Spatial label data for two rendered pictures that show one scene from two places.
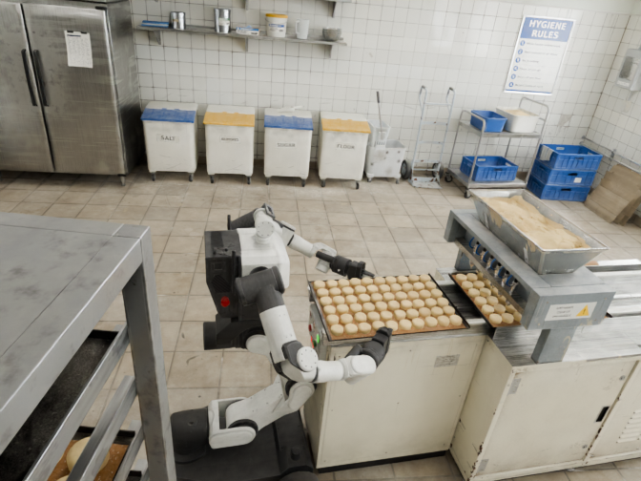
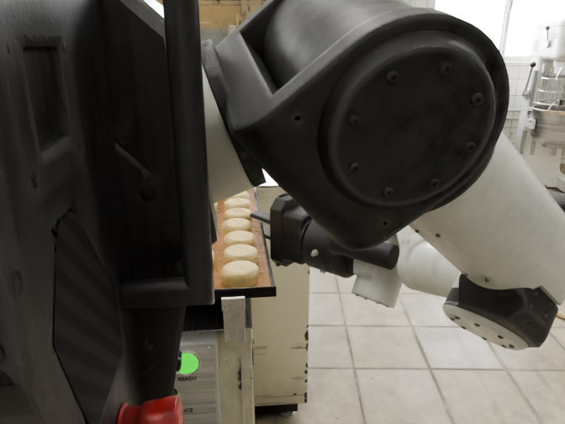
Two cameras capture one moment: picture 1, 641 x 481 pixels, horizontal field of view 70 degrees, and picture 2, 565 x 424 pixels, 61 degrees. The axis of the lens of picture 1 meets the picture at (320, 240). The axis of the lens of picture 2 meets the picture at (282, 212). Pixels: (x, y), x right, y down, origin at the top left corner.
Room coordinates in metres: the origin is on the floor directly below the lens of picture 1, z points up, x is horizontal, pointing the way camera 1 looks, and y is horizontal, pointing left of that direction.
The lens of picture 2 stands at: (1.25, 0.47, 1.21)
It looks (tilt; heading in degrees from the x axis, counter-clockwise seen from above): 20 degrees down; 279
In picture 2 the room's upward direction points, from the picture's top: straight up
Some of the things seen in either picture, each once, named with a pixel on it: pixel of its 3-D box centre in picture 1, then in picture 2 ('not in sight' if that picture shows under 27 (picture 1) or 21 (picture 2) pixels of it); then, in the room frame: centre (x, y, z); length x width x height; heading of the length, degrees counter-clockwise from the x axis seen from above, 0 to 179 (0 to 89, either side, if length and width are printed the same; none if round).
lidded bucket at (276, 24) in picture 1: (276, 25); not in sight; (5.44, 0.70, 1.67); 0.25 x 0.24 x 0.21; 99
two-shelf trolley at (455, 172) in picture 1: (494, 146); not in sight; (5.53, -1.99, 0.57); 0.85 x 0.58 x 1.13; 105
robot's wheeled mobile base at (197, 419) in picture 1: (237, 433); not in sight; (1.45, 0.30, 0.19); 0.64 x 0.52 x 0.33; 106
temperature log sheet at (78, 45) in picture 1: (78, 49); not in sight; (4.42, 2.37, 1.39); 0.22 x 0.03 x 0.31; 99
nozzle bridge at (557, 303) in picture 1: (510, 277); not in sight; (1.77, -0.87, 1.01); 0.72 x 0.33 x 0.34; 15
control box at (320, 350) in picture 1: (317, 333); (129, 384); (1.55, -0.03, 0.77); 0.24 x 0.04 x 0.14; 15
